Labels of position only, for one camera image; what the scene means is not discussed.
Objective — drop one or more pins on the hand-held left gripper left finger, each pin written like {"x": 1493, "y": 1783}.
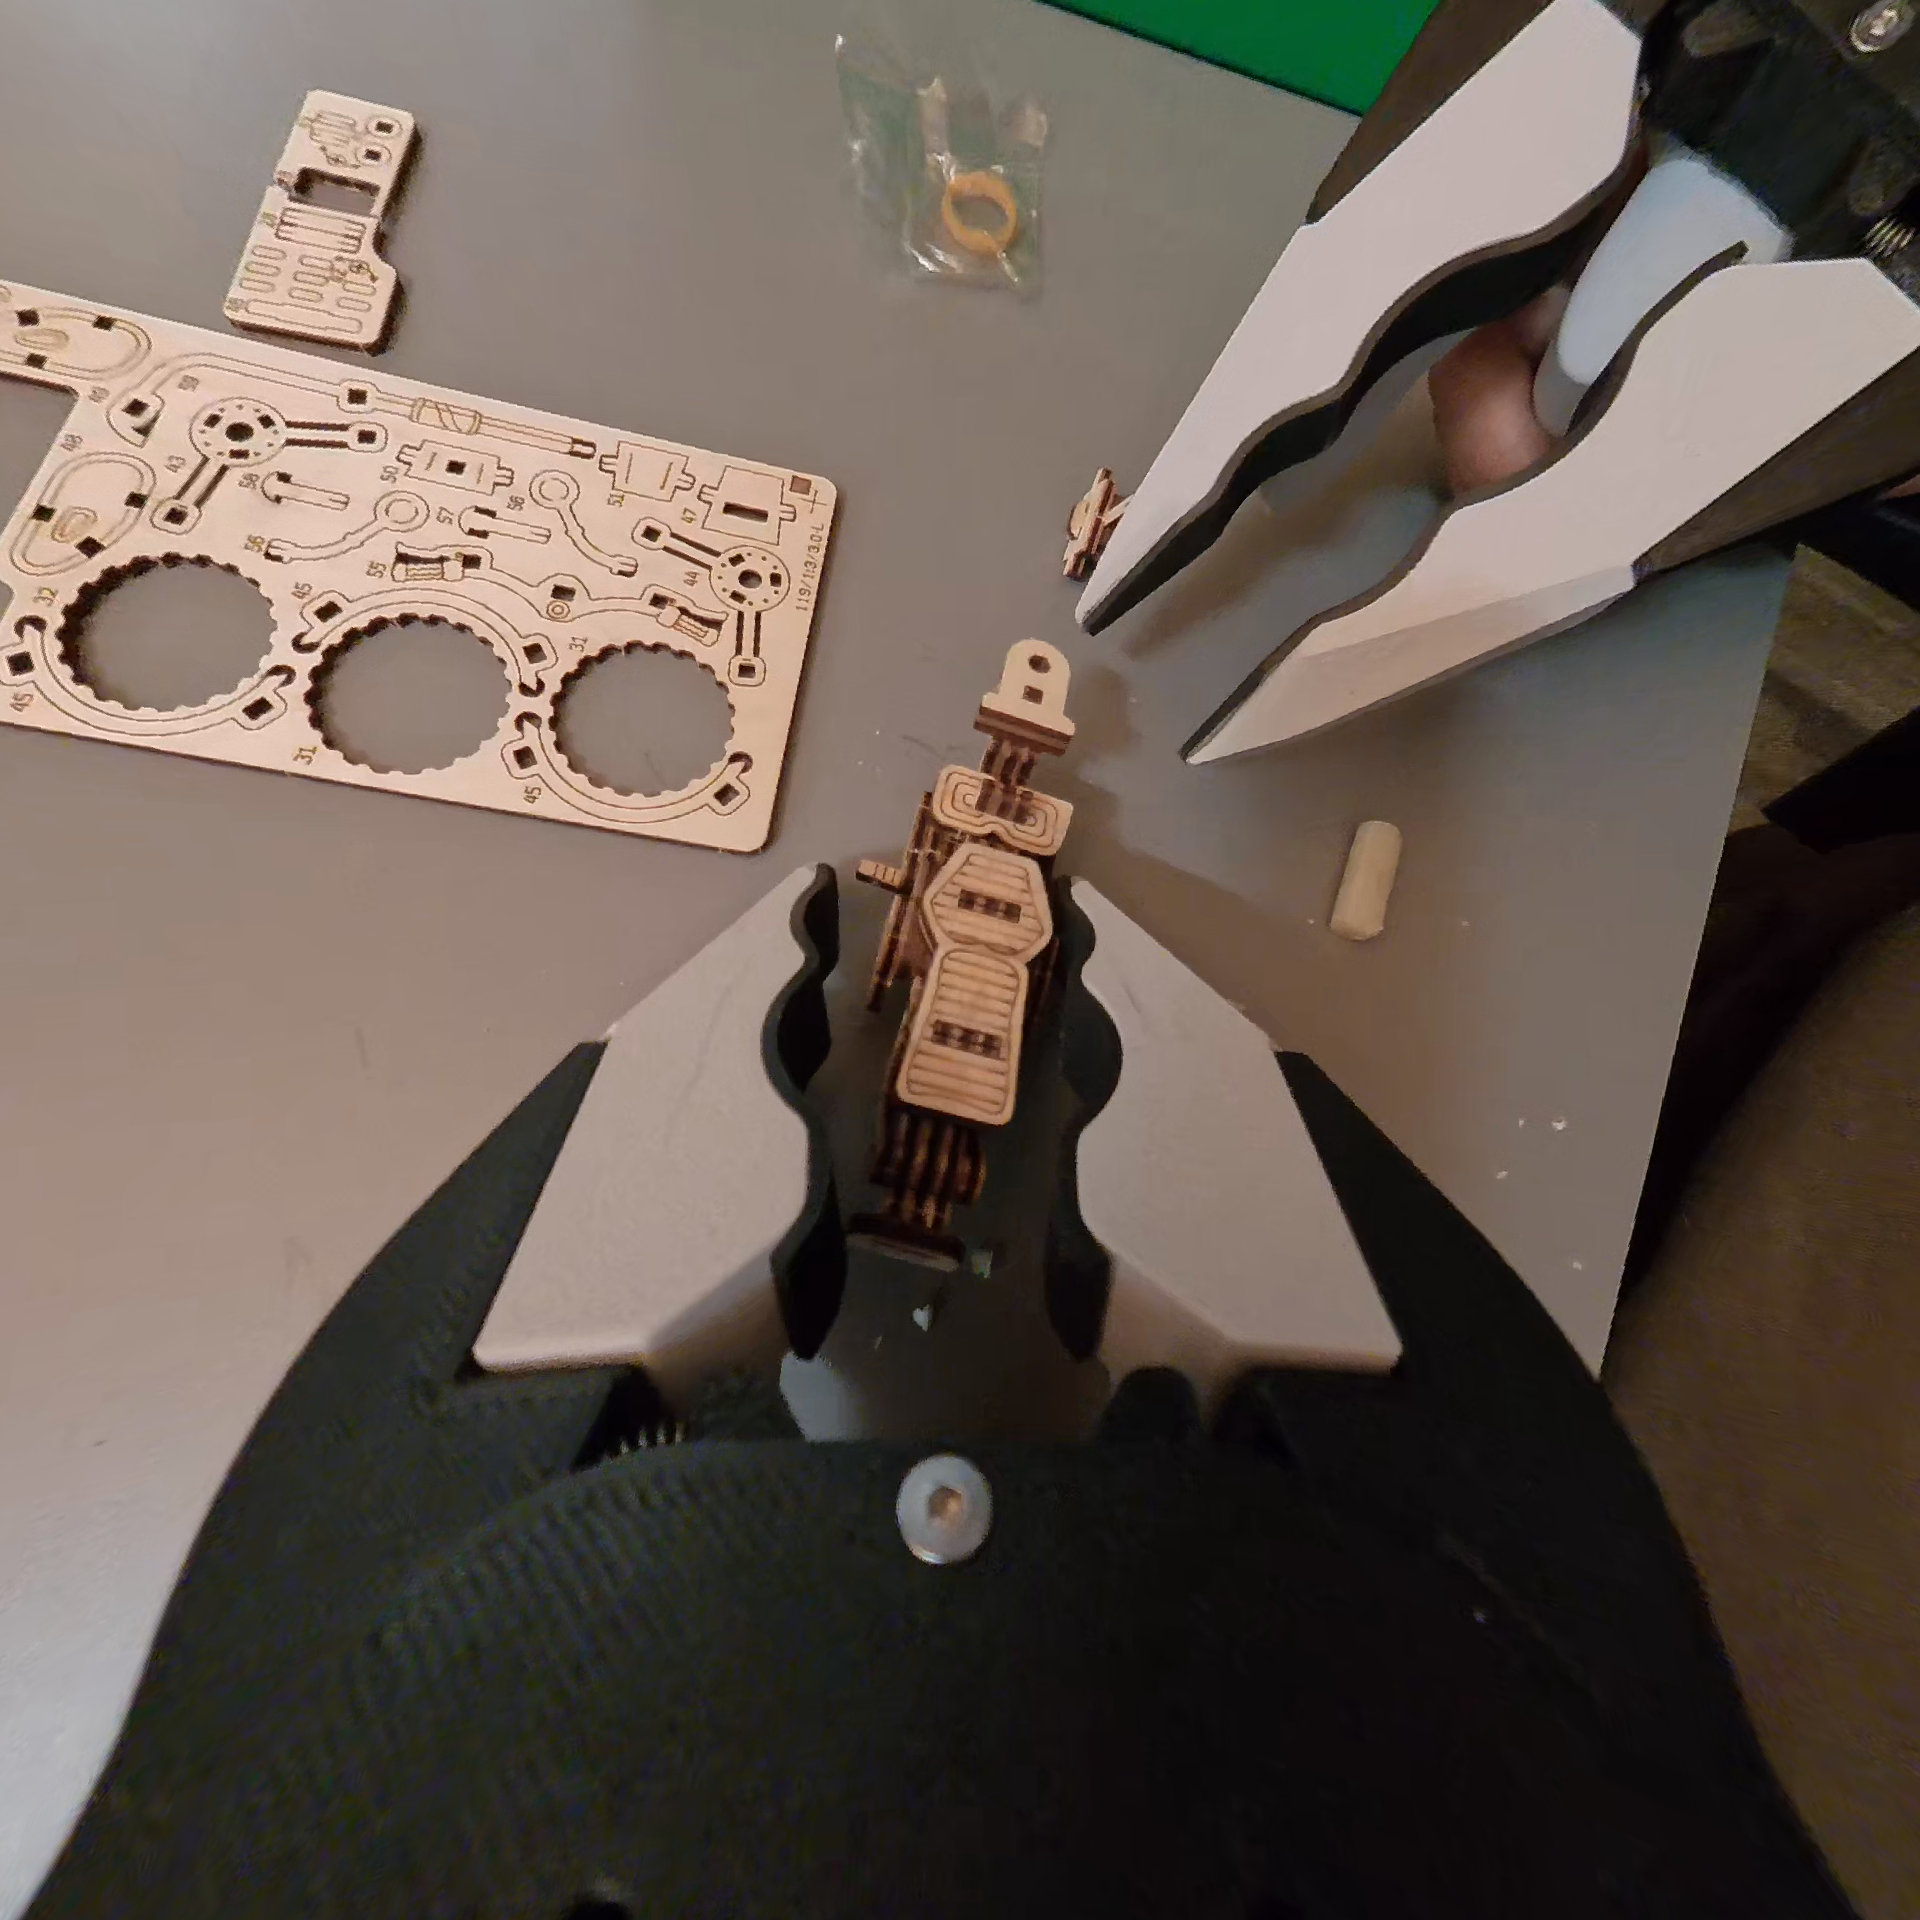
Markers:
{"x": 646, "y": 1202}

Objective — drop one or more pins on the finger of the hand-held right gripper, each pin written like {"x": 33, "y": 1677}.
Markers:
{"x": 1725, "y": 422}
{"x": 1349, "y": 284}

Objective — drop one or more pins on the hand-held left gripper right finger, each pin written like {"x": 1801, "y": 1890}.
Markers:
{"x": 1245, "y": 1202}

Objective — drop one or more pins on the small wooden gear assembly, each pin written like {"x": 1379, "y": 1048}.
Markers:
{"x": 1094, "y": 525}

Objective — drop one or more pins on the wooden motorcycle model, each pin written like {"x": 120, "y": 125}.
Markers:
{"x": 974, "y": 960}

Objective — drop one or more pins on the grey desk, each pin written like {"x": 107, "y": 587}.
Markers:
{"x": 300, "y": 974}

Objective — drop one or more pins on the person's right hand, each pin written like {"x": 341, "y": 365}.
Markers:
{"x": 1485, "y": 422}

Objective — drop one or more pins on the green panel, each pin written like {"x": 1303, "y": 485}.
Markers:
{"x": 1276, "y": 38}

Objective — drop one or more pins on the small cream wax cylinder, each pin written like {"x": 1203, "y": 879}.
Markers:
{"x": 1365, "y": 879}

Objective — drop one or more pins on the black chair armrest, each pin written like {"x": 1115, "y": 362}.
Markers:
{"x": 1862, "y": 797}

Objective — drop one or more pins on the yellow rubber band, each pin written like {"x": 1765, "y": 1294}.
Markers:
{"x": 949, "y": 213}

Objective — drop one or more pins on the clear plastic bag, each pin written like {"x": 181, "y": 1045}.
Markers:
{"x": 901, "y": 226}

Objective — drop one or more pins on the large wooden puzzle sheet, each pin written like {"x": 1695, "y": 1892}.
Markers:
{"x": 788, "y": 645}

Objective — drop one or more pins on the person's brown clothing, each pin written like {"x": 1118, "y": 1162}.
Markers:
{"x": 1800, "y": 1350}

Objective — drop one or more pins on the small wooden puzzle sheet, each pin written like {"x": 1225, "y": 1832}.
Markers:
{"x": 376, "y": 284}

